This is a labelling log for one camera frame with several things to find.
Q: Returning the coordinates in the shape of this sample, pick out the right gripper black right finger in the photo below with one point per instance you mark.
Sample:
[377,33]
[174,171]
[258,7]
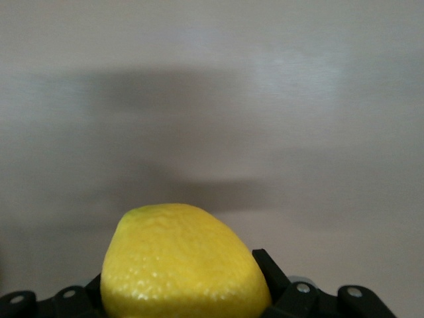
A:
[298,298]

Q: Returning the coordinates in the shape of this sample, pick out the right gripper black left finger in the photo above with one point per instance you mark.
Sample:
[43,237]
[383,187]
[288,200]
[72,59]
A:
[59,301]

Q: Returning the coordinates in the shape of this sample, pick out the yellow lemon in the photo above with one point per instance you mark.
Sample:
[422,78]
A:
[182,261]

